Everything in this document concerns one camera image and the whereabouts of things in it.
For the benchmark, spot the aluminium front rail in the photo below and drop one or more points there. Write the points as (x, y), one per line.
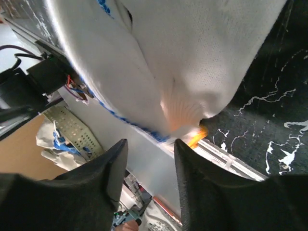
(218, 156)

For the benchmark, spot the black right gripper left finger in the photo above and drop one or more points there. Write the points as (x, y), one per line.
(83, 199)

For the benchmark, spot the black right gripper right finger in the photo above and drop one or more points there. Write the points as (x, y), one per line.
(213, 199)

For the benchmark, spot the blue dotted work glove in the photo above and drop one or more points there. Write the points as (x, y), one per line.
(163, 65)

